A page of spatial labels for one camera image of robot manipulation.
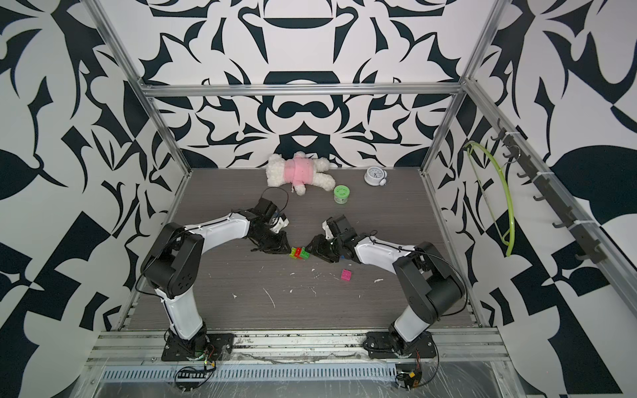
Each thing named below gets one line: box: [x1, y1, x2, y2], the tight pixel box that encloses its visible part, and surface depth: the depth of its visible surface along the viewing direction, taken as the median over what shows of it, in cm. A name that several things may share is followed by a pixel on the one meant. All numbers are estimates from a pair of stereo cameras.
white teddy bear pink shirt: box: [265, 150, 336, 197], surface depth 111 cm
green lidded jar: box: [333, 184, 351, 205], surface depth 108 cm
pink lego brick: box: [341, 268, 353, 282], surface depth 89 cm
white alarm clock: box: [364, 166, 388, 187], surface depth 117 cm
